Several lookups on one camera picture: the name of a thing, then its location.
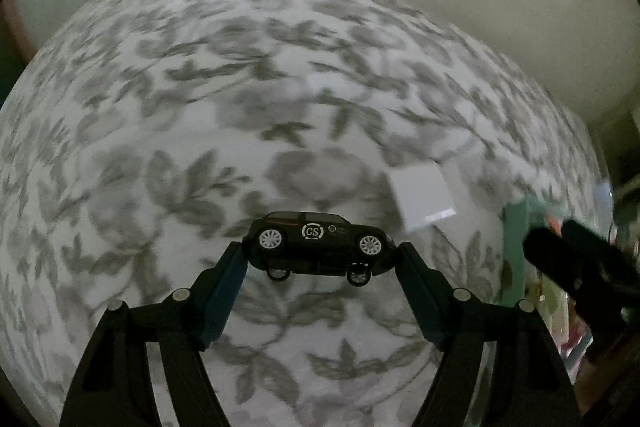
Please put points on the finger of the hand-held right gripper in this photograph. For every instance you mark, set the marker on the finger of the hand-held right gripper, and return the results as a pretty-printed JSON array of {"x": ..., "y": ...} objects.
[
  {"x": 600, "y": 252},
  {"x": 550, "y": 254}
]

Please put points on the shallow teal cardboard box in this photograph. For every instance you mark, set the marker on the shallow teal cardboard box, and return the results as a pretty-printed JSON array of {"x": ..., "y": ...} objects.
[{"x": 515, "y": 252}]

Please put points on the white charger plug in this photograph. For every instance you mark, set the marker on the white charger plug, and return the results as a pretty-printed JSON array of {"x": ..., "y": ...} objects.
[{"x": 422, "y": 194}]

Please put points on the pink board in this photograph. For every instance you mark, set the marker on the pink board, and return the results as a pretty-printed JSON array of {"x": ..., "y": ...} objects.
[{"x": 15, "y": 22}]

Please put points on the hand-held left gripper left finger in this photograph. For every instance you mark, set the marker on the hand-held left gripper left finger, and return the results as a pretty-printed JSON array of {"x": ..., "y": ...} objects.
[{"x": 225, "y": 297}]

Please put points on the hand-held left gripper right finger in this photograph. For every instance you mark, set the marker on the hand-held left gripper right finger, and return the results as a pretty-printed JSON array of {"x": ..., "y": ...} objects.
[{"x": 422, "y": 297}]

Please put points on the black toy car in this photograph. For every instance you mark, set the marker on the black toy car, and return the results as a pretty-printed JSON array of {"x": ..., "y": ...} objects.
[{"x": 310, "y": 232}]

